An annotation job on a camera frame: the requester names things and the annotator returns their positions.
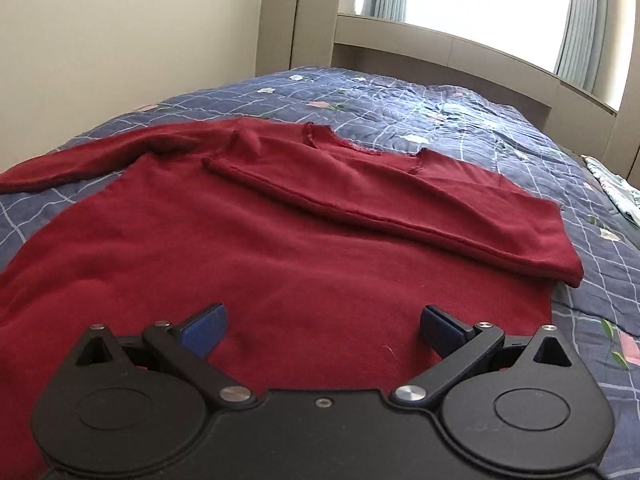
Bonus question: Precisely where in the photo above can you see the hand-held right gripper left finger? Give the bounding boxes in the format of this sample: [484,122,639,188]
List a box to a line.
[74,303,253,407]

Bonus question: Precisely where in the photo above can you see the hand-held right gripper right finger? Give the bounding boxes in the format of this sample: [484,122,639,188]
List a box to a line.
[390,304,575,407]

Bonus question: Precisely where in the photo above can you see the red knit sweater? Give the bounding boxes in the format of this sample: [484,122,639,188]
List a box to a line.
[0,117,585,480]

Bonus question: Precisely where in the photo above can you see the light floral cloth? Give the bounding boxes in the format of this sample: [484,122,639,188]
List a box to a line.
[584,155,640,227]

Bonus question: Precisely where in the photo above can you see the blue checked floral quilt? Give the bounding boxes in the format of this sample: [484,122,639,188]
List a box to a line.
[0,66,640,480]

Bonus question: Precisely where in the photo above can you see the beige wardrobe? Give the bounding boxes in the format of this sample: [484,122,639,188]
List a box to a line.
[617,72,640,193]

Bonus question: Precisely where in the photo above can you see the beige bed headboard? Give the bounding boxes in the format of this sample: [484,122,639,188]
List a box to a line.
[330,12,618,128]

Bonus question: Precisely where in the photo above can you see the bright window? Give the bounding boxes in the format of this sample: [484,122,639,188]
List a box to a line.
[400,0,578,75]

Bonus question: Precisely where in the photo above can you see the beige tall cabinet panel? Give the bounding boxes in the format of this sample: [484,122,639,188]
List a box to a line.
[255,0,346,78]

